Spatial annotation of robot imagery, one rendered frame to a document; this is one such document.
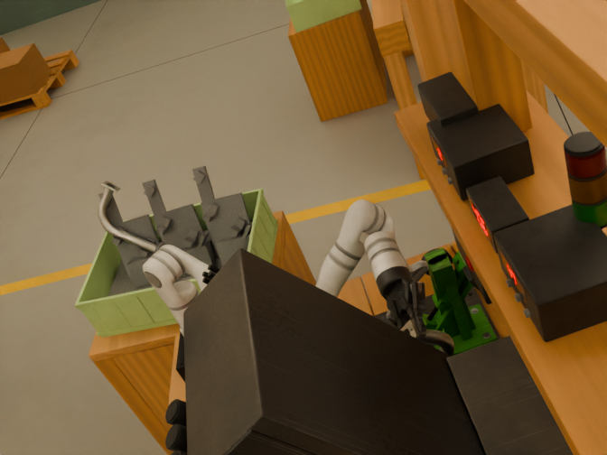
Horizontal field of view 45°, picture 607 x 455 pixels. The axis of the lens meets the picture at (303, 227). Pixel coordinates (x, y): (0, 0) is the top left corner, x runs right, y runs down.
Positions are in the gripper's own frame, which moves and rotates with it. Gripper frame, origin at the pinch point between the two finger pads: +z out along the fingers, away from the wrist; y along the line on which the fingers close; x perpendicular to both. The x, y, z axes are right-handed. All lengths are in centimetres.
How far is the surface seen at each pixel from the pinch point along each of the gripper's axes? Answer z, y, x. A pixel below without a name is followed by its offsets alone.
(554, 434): 31.5, 17.4, 3.8
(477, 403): 21.0, 9.0, -1.0
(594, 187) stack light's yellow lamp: 16, 56, -15
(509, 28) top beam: 1, 66, -30
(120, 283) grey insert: -92, -108, -21
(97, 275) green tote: -92, -105, -30
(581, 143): 12, 60, -18
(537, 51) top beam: 9, 69, -32
